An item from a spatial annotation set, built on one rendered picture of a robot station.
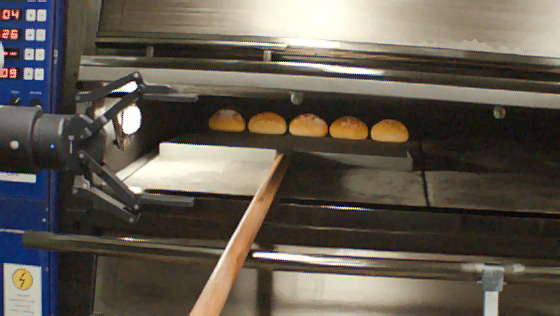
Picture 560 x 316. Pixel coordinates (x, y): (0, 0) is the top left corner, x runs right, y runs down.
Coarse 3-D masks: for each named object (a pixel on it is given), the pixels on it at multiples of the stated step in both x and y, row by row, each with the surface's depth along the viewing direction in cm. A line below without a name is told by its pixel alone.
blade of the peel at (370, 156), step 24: (168, 144) 256; (192, 144) 274; (216, 144) 276; (240, 144) 278; (264, 144) 280; (288, 144) 282; (312, 144) 284; (336, 144) 286; (360, 144) 288; (384, 168) 254; (408, 168) 253
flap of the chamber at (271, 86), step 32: (256, 96) 208; (288, 96) 204; (320, 96) 199; (352, 96) 194; (384, 96) 190; (416, 96) 189; (448, 96) 188; (480, 96) 188; (512, 96) 187; (544, 96) 187
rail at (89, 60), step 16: (80, 64) 194; (96, 64) 194; (112, 64) 194; (128, 64) 193; (144, 64) 193; (160, 64) 193; (176, 64) 193; (192, 64) 192; (208, 64) 192; (224, 64) 192; (240, 64) 192; (256, 64) 191; (272, 64) 191; (288, 64) 191; (304, 64) 191; (384, 80) 190; (400, 80) 189; (416, 80) 189; (432, 80) 189; (448, 80) 188; (464, 80) 188; (480, 80) 188; (496, 80) 188; (512, 80) 188; (528, 80) 187
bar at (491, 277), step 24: (24, 240) 175; (48, 240) 175; (72, 240) 175; (96, 240) 175; (120, 240) 175; (144, 240) 175; (192, 264) 174; (216, 264) 173; (264, 264) 172; (288, 264) 172; (312, 264) 171; (336, 264) 171; (360, 264) 171; (384, 264) 170; (408, 264) 170; (432, 264) 170; (456, 264) 170; (480, 264) 170; (504, 264) 170
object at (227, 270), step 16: (288, 160) 244; (272, 176) 218; (272, 192) 206; (256, 208) 188; (240, 224) 176; (256, 224) 179; (240, 240) 164; (224, 256) 155; (240, 256) 157; (224, 272) 146; (208, 288) 138; (224, 288) 140; (208, 304) 131
